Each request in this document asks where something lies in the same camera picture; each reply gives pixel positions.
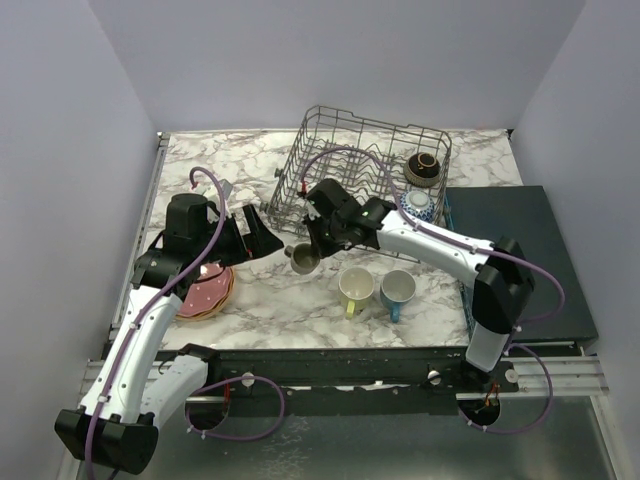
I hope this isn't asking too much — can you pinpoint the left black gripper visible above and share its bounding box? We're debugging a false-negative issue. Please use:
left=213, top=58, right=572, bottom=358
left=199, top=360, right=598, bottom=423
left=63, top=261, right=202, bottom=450
left=195, top=204, right=284, bottom=266

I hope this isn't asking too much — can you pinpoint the small grey mug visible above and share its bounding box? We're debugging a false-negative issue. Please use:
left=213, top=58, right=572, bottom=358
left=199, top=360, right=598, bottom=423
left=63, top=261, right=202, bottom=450
left=284, top=243, right=320, bottom=275

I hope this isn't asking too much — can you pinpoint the red blue patterned bowl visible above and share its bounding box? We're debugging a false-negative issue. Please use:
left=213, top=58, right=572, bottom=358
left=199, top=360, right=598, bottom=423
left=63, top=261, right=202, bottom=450
left=401, top=190, right=436, bottom=223

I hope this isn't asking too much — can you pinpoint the dark brown patterned bowl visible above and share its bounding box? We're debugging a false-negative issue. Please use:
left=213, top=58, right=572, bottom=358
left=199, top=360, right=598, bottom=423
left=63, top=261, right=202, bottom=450
left=403, top=152, right=441, bottom=188

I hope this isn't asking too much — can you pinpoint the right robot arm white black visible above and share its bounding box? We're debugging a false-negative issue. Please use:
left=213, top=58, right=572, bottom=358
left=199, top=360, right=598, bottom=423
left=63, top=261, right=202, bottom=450
left=299, top=178, right=535, bottom=392

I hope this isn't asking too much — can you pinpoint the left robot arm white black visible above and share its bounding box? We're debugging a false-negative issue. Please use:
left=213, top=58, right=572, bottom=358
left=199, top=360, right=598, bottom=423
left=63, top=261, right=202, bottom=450
left=54, top=193, right=284, bottom=474

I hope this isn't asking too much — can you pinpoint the yellow cream mug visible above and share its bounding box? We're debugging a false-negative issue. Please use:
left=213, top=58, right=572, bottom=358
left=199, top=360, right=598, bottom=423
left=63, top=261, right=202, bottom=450
left=338, top=267, right=375, bottom=319

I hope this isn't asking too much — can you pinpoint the tan plate under pink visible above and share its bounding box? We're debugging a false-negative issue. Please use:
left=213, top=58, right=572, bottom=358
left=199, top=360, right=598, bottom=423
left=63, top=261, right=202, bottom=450
left=174, top=267, right=237, bottom=323

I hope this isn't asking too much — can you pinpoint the blue mug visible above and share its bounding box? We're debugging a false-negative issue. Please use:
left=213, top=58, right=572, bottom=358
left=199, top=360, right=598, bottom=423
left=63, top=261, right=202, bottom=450
left=380, top=270, right=416, bottom=324

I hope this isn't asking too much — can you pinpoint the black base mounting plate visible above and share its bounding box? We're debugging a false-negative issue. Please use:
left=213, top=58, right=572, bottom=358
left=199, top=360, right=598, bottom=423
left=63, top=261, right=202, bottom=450
left=164, top=344, right=519, bottom=419

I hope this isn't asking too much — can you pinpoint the dark blue box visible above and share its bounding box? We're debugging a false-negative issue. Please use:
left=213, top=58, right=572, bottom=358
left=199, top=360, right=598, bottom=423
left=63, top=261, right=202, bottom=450
left=446, top=186, right=598, bottom=348

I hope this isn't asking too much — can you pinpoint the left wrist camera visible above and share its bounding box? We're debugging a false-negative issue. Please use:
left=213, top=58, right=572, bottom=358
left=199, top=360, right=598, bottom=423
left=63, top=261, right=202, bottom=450
left=192, top=179, right=233, bottom=207

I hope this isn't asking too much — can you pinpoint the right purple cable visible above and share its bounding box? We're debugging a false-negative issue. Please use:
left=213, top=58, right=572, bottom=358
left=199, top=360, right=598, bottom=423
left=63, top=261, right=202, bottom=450
left=299, top=147, right=566, bottom=436

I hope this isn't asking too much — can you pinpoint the purple cable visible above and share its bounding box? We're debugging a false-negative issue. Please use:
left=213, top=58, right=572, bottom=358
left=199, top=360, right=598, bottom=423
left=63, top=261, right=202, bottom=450
left=299, top=147, right=566, bottom=436
left=84, top=167, right=286, bottom=479

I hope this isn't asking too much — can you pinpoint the grey wire dish rack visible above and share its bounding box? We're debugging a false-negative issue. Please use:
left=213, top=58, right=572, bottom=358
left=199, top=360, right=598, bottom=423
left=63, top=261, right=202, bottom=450
left=261, top=105, right=452, bottom=240

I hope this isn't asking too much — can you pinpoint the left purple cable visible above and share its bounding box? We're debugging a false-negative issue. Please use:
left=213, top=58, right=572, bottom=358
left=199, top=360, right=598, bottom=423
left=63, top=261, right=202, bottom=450
left=84, top=167, right=286, bottom=479

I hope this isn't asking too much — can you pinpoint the aluminium rail frame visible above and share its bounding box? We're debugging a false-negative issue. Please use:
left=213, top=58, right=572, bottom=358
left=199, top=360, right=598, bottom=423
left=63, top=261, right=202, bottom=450
left=54, top=130, right=169, bottom=480

